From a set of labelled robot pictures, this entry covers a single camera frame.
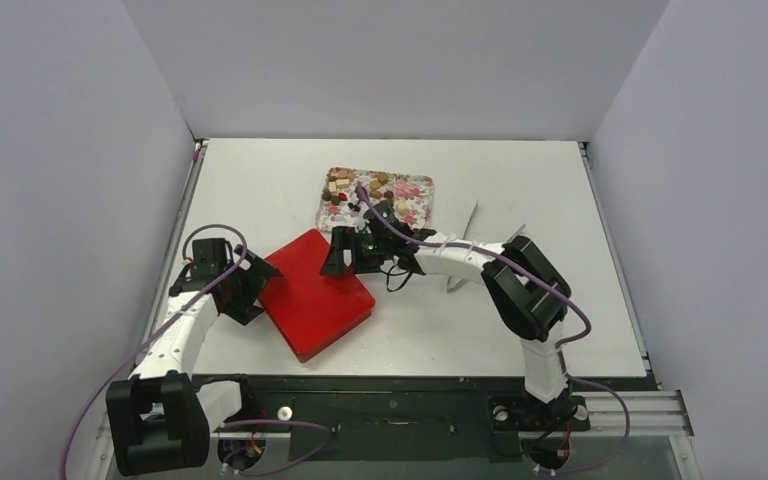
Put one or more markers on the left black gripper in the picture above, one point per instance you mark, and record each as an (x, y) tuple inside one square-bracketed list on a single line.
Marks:
[(245, 308)]

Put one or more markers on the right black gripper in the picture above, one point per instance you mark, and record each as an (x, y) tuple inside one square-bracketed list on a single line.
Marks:
[(352, 252)]

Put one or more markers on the red box lid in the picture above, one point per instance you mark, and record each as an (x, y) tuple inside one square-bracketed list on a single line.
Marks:
[(312, 311)]

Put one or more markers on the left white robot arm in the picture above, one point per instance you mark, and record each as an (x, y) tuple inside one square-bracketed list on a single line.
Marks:
[(172, 358)]

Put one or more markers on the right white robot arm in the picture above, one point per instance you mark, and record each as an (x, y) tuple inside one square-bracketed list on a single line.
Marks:
[(530, 296)]

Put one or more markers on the caramel chocolate piece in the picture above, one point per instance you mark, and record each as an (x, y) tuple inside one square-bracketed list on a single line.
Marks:
[(381, 179)]

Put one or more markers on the floral serving tray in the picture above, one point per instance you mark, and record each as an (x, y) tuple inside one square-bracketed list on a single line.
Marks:
[(411, 196)]

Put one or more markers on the metal tweezers on table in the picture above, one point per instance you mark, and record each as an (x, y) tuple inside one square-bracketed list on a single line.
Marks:
[(454, 284)]

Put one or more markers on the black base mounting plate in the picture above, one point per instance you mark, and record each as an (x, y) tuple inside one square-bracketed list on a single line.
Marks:
[(395, 419)]

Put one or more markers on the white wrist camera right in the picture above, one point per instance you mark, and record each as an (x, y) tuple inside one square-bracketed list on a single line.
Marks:
[(361, 220)]

